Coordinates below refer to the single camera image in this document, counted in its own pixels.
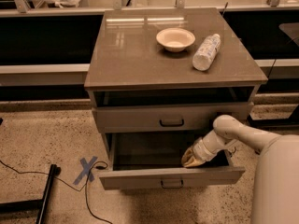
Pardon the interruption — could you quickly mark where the black stand leg right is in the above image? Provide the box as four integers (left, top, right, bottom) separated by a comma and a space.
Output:
247, 115, 259, 128

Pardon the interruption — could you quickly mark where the grey drawer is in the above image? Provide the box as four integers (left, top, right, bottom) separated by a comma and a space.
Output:
99, 131, 245, 190
92, 102, 253, 133

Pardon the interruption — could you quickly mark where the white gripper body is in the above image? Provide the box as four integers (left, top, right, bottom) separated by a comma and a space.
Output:
192, 131, 229, 163

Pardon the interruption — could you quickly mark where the black floor cable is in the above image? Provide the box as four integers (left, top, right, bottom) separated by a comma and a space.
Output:
0, 159, 114, 224

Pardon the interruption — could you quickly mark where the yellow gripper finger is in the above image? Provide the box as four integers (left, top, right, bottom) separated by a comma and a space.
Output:
181, 147, 194, 165
183, 159, 205, 168

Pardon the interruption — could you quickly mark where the white paper bowl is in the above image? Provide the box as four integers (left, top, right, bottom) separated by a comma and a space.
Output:
156, 28, 195, 52

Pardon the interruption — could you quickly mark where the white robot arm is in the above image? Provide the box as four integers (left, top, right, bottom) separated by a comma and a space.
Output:
181, 115, 299, 224

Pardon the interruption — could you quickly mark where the clear plastic water bottle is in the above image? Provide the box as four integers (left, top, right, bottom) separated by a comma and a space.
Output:
192, 34, 221, 71

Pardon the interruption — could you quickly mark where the black stand leg left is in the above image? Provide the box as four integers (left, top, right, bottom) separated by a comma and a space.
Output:
0, 164, 61, 224

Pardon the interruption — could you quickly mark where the blue tape cross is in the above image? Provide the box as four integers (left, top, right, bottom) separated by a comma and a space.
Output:
73, 156, 97, 185

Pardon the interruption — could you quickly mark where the grey top drawer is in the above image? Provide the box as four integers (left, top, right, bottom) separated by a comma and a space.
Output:
92, 102, 253, 133

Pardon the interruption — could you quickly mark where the black stand leg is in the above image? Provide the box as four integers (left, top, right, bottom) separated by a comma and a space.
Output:
247, 115, 259, 128
0, 164, 61, 224

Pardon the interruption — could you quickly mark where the grey drawer cabinet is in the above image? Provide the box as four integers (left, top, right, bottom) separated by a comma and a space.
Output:
83, 7, 268, 191

